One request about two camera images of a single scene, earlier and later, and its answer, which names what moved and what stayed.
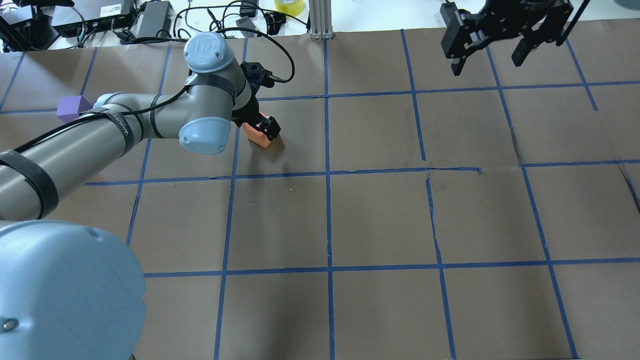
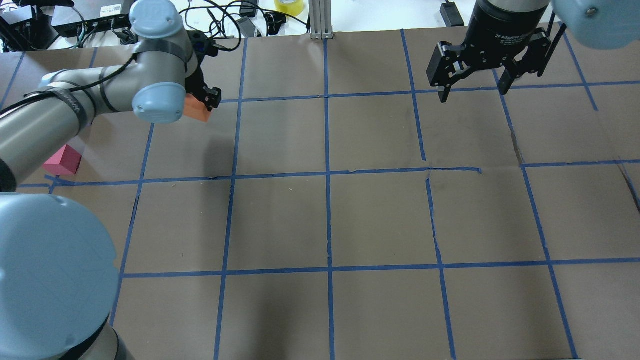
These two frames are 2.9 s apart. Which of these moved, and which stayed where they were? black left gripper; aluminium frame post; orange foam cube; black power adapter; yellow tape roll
Moved: black left gripper; orange foam cube
Stayed: aluminium frame post; yellow tape roll; black power adapter
